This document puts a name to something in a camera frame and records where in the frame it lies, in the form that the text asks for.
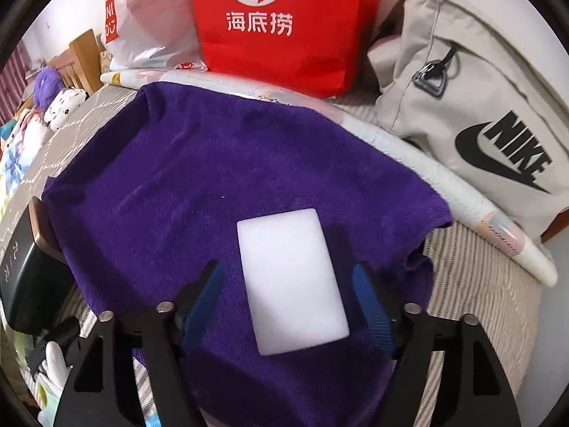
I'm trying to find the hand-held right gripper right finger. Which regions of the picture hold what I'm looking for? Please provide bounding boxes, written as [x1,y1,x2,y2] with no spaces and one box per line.
[351,262,523,427]

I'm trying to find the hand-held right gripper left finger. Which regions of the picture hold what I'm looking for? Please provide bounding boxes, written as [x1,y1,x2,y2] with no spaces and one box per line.
[53,258,225,427]

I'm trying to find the white sponge block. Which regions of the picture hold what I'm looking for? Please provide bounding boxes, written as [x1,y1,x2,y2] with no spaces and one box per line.
[236,207,350,357]

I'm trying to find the colourful printed cloth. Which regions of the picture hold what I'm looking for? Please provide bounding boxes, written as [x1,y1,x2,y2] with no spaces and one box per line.
[0,107,49,214]

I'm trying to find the purple towel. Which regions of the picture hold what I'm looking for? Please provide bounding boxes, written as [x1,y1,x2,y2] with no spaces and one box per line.
[42,81,454,427]

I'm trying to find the rolled white mat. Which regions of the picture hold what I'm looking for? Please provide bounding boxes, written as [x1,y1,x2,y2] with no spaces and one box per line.
[100,69,558,288]

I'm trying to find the grey patterned bed sheet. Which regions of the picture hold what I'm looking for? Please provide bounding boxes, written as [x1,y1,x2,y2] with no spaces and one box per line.
[0,84,147,250]

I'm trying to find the white spotted plush toy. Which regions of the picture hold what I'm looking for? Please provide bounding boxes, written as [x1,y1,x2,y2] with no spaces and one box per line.
[44,86,87,132]

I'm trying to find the purple plush toy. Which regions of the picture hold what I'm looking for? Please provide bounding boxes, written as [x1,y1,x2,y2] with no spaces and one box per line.
[33,67,67,112]

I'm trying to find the red striped curtain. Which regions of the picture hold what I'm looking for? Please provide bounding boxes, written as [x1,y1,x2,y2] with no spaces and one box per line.
[0,44,28,121]

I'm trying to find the wooden headboard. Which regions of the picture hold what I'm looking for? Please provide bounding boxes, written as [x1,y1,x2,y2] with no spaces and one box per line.
[47,29,107,96]

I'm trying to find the beige backpack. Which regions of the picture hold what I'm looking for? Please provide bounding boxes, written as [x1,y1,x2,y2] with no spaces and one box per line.
[367,0,569,243]

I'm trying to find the red paper bag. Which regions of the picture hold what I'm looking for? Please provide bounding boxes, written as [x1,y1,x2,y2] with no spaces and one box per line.
[190,0,385,99]

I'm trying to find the white plastic shopping bag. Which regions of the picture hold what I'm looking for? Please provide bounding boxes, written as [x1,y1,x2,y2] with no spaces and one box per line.
[100,0,209,73]

